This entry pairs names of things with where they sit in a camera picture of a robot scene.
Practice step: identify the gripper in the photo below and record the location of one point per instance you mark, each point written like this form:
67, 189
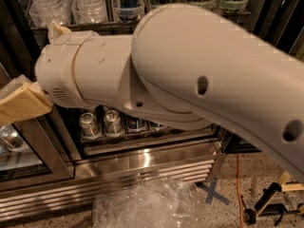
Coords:
58, 69

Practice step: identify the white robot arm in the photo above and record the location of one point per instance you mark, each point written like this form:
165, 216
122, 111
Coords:
184, 67

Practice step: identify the left glass fridge door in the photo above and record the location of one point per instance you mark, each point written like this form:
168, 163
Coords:
30, 152

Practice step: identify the stainless steel fridge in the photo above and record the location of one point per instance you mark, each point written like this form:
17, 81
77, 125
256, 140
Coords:
109, 163

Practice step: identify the right fridge door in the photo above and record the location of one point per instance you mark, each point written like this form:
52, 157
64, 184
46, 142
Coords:
278, 22

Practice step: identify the can behind left door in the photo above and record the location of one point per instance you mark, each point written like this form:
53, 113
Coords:
11, 139

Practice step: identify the silver can bottom front left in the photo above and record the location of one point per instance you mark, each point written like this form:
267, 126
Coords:
89, 126

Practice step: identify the silver can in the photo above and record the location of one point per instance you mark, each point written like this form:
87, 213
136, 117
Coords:
113, 123
89, 126

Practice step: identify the blue pepsi can front left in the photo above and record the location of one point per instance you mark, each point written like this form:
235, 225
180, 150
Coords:
135, 124

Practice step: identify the blue pepsi can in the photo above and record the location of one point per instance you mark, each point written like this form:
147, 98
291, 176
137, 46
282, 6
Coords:
157, 126
135, 124

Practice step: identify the blue pepsi can front right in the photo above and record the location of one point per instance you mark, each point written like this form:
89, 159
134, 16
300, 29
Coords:
157, 126

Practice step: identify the blue red energy drink can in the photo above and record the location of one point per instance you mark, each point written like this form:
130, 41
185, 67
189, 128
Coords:
127, 9

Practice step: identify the clear plastic bin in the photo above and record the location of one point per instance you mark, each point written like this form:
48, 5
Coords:
162, 203

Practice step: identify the blue tape cross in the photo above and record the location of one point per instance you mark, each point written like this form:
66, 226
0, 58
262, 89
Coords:
211, 192

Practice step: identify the yellow black wheeled stand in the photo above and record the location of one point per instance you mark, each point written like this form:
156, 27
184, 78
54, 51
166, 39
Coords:
264, 206

